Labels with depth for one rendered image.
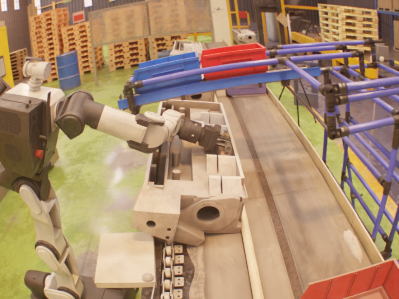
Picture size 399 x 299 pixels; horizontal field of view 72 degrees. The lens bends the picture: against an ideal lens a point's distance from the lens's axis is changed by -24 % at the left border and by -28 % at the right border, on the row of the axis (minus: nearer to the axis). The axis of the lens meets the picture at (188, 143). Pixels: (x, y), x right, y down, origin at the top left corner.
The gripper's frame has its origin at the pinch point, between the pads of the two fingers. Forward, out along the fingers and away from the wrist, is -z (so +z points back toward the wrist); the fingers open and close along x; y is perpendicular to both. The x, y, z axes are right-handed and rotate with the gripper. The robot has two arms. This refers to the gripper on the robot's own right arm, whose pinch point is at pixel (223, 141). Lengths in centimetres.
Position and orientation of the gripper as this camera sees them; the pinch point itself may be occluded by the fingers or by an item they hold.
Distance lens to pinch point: 153.0
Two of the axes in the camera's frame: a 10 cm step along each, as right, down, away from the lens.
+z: -9.5, -3.0, -1.4
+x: -3.3, 8.6, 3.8
